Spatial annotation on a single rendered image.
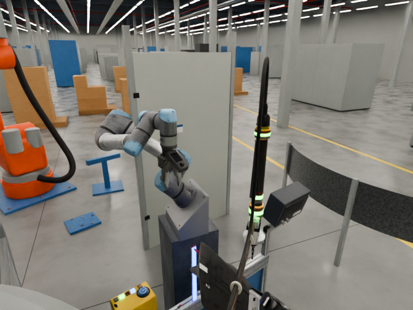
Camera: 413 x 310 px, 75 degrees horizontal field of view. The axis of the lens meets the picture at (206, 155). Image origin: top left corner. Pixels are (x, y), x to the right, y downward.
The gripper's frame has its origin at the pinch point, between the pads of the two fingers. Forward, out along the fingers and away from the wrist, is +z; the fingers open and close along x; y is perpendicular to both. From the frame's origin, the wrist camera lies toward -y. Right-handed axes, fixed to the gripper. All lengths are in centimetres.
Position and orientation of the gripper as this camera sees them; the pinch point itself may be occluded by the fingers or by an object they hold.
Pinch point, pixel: (173, 186)
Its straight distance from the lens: 127.4
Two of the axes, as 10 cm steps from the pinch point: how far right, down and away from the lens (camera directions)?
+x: -7.9, 2.2, -5.7
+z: 0.0, 9.3, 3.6
